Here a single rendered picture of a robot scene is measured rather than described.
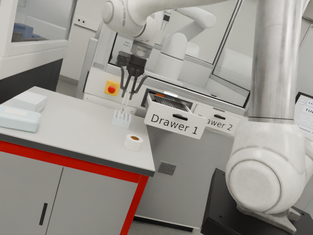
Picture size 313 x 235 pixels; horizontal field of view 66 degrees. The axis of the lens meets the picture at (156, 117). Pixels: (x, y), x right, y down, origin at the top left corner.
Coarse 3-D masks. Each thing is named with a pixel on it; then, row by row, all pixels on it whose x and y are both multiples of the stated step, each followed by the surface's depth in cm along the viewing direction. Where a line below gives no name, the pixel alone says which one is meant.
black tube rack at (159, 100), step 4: (156, 96) 140; (152, 100) 142; (156, 100) 130; (160, 100) 133; (164, 100) 137; (168, 100) 140; (164, 104) 127; (168, 104) 130; (172, 104) 133; (176, 104) 137; (180, 104) 141; (176, 108) 128; (180, 108) 132; (184, 108) 135
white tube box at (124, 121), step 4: (116, 112) 123; (124, 112) 126; (116, 116) 118; (124, 116) 122; (128, 116) 122; (112, 120) 114; (116, 120) 114; (120, 120) 114; (124, 120) 114; (128, 120) 117; (116, 124) 115; (120, 124) 115; (124, 124) 115; (128, 124) 115; (128, 128) 116
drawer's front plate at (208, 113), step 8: (200, 112) 144; (208, 112) 145; (216, 112) 145; (208, 120) 146; (216, 120) 147; (224, 120) 147; (232, 120) 148; (216, 128) 148; (224, 128) 149; (232, 128) 150
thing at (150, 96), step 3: (150, 93) 145; (147, 96) 139; (150, 96) 145; (153, 96) 145; (159, 96) 146; (147, 99) 136; (150, 99) 130; (153, 99) 146; (147, 102) 131; (147, 105) 128; (183, 105) 149; (147, 108) 125; (186, 108) 142
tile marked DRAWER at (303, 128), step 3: (300, 126) 142; (303, 126) 142; (303, 129) 141; (306, 129) 141; (309, 129) 140; (312, 129) 140; (306, 132) 140; (309, 132) 139; (312, 132) 139; (309, 135) 138; (312, 135) 138
